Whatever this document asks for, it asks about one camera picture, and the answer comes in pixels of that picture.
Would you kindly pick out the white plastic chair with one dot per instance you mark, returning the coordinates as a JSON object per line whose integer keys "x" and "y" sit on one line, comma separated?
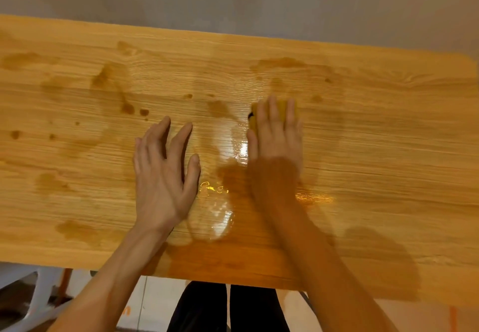
{"x": 33, "y": 298}

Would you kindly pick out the wooden table leg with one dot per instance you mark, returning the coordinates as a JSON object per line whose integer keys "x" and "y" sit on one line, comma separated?
{"x": 64, "y": 285}

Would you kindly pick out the person's right middle finger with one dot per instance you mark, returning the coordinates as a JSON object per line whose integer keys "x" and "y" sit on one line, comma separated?
{"x": 275, "y": 114}

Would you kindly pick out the person's left hand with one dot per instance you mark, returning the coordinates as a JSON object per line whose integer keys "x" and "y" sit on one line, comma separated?
{"x": 161, "y": 189}

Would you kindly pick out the person's left thumb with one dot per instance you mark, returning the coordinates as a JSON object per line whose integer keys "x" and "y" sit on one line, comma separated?
{"x": 192, "y": 174}

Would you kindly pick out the person's black trousers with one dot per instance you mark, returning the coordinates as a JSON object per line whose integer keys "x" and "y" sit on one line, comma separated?
{"x": 228, "y": 309}

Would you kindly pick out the person's left middle finger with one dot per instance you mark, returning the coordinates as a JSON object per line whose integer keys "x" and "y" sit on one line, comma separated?
{"x": 161, "y": 135}

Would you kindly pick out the person's right hand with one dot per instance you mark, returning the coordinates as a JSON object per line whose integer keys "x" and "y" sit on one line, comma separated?
{"x": 277, "y": 163}

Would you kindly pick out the person's left forearm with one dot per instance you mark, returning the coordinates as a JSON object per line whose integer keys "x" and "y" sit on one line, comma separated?
{"x": 112, "y": 279}

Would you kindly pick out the person's right little finger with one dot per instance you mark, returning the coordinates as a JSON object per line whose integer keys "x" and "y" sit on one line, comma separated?
{"x": 300, "y": 133}

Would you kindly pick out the person's right thumb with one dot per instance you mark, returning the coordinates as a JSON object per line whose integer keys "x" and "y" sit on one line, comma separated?
{"x": 252, "y": 144}

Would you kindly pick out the yellow sponge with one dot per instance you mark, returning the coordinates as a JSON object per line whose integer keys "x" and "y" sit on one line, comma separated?
{"x": 283, "y": 109}

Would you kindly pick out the person's left little finger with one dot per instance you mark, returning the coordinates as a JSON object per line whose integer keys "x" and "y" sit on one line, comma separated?
{"x": 137, "y": 154}

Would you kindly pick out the person's right forearm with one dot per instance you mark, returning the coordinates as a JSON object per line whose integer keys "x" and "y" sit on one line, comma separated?
{"x": 322, "y": 268}

